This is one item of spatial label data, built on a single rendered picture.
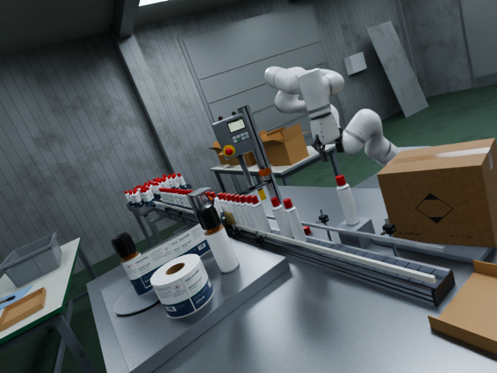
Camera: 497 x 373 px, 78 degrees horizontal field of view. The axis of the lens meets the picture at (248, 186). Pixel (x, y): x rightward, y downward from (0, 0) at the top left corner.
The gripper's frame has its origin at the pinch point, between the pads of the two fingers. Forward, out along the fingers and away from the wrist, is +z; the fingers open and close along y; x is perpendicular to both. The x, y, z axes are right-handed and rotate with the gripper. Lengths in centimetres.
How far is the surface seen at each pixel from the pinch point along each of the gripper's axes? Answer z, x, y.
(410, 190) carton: 16.3, 24.1, -4.3
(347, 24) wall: -119, -408, -583
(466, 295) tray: 38, 44, 14
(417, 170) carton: 9.5, 27.6, -5.2
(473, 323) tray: 38, 49, 22
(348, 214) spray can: 24.6, 1.1, 2.4
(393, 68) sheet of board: 9, -350, -620
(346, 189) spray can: 14.0, 2.4, 0.9
